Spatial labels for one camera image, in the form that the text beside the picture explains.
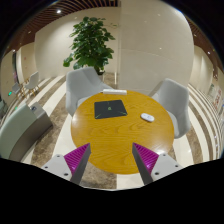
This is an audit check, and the black mouse pad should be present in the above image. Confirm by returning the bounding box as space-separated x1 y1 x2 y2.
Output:
94 100 127 119

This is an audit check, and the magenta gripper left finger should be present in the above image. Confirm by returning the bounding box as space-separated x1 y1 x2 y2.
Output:
42 143 91 184

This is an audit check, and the white computer mouse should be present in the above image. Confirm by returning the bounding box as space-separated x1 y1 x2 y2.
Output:
140 113 155 122

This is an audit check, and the green potted plant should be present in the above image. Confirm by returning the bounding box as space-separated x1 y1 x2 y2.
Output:
63 16 115 75

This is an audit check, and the grey background chair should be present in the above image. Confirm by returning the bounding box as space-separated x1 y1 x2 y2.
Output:
12 83 22 98

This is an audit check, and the white power strip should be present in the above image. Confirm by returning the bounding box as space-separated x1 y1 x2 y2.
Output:
102 89 127 95

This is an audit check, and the round wooden table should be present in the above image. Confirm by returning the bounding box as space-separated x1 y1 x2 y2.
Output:
71 90 174 174

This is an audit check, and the grey chair left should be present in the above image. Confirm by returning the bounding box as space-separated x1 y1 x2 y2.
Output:
66 67 110 116

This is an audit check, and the grey chair right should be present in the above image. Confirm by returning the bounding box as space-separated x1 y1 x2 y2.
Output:
152 78 191 139

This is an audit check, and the grey green sofa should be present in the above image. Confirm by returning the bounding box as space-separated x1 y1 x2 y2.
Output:
0 102 52 162

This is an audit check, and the white background chair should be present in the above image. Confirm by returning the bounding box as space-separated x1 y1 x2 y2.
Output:
25 72 39 94

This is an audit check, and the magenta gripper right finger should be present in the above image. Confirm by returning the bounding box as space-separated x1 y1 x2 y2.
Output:
132 143 182 185

